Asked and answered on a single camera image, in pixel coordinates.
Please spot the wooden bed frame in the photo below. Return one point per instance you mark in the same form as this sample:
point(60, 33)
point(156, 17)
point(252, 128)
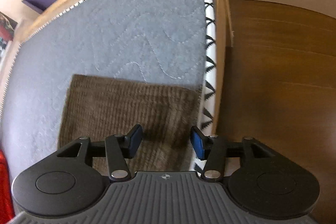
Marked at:
point(220, 33)

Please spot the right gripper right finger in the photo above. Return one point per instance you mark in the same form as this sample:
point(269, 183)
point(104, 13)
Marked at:
point(256, 178)

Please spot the brown corduroy pants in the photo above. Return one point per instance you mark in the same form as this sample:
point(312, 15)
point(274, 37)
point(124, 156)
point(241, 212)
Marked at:
point(98, 107)

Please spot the grey quilted mattress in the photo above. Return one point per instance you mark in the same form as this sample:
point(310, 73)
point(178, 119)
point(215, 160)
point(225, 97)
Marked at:
point(153, 41)

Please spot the red folded blanket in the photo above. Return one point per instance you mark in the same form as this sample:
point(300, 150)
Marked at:
point(6, 210)

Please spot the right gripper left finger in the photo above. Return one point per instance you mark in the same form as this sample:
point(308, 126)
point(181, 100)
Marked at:
point(75, 176)

